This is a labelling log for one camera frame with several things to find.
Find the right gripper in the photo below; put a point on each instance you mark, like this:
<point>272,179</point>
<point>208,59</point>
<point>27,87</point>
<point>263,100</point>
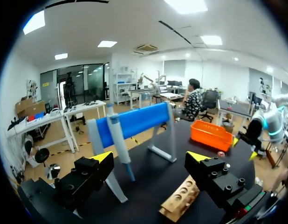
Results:
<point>254,130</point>

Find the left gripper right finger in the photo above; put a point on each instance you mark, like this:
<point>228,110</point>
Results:
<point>211,177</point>

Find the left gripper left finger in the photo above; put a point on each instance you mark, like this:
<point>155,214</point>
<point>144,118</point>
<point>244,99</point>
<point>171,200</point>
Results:
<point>88,173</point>

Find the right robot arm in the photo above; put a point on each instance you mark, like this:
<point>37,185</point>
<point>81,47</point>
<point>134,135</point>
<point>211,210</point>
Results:
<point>273,121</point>

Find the small red white stopper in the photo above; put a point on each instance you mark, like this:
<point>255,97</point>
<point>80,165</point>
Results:
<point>221,154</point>

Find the wooden test tube rack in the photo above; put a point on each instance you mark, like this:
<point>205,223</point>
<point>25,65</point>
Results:
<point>181,198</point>

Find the grey blue pipette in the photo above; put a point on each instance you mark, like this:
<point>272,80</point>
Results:
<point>118,137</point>

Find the grey pipette stand blue panel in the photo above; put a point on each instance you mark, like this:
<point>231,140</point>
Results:
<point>137,121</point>

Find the orange plastic basket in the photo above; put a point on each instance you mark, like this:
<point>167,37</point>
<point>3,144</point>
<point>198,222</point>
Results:
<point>210,135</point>

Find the person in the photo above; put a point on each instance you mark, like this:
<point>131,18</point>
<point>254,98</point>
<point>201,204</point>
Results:
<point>193,102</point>

